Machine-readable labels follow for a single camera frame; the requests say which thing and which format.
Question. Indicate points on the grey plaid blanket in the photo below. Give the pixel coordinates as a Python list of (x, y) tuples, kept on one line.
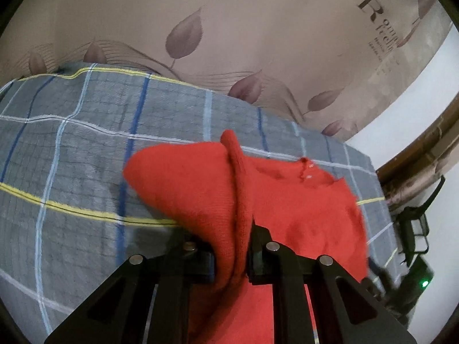
[(71, 150)]

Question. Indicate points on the beige striped curtain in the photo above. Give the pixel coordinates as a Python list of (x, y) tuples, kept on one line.
[(423, 175)]

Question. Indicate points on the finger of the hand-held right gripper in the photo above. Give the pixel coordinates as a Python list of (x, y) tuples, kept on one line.
[(380, 283)]

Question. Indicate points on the beige leaf print curtain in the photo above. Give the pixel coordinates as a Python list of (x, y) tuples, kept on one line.
[(233, 25)]

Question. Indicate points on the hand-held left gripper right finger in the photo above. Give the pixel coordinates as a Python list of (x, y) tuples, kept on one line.
[(260, 261)]

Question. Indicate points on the red knit sweater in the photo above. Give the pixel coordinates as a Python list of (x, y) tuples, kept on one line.
[(215, 186)]

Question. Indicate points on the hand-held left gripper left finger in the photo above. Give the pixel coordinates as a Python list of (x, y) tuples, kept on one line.
[(199, 263)]

